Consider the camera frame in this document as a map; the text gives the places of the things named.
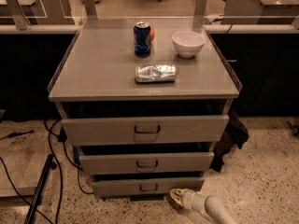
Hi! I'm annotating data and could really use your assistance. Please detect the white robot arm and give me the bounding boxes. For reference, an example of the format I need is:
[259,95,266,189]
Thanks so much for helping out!
[170,189,239,224]

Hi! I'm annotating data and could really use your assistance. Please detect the white bowl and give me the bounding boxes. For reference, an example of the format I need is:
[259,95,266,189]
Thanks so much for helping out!
[172,31,206,58]

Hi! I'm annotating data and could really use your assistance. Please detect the silver crushed can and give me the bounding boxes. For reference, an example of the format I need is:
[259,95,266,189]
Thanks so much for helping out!
[135,64,177,83]

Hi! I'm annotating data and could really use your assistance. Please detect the grey drawer cabinet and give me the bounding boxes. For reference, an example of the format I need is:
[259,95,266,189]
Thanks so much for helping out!
[47,17,243,185]

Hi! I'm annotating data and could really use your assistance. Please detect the black floor cable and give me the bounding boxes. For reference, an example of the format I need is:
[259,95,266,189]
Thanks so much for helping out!
[0,119,97,224]

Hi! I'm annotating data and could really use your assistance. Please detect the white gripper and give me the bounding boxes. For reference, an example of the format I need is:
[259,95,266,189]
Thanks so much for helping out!
[170,189,206,212]

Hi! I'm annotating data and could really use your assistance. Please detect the blue soda can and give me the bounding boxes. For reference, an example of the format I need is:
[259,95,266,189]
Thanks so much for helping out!
[134,21,150,57]

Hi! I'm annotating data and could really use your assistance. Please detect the black cloth on floor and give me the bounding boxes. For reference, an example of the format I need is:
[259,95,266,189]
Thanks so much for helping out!
[210,109,249,172]

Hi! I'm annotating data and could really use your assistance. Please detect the grey middle drawer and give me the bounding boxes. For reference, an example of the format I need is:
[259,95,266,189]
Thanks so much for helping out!
[79,152,214,175]

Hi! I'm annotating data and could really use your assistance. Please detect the grey far left table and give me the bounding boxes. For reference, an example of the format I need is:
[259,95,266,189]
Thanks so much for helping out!
[0,0,75,25]

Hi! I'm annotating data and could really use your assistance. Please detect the black bar on floor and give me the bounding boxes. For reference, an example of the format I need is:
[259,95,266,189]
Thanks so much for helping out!
[24,154,55,224]

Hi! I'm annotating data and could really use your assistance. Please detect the orange fruit behind can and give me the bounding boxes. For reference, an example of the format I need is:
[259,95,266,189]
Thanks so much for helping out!
[149,26,155,42]

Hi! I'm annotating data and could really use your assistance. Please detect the grey top drawer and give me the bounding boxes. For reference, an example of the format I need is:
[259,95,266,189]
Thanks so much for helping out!
[62,115,229,146]

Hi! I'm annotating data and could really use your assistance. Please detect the grey far right table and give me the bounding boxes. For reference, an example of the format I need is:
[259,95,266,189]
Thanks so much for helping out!
[221,0,299,24]

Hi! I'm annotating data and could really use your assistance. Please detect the grey bottom drawer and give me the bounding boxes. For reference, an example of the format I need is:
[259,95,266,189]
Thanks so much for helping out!
[92,177,204,198]

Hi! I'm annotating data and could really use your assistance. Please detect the grey table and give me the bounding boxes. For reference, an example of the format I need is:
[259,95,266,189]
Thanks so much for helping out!
[0,0,75,25]
[221,0,299,24]

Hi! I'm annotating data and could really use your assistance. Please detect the grey drawer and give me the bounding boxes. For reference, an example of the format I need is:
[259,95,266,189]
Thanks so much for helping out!
[62,115,229,146]
[92,177,204,198]
[79,152,214,175]

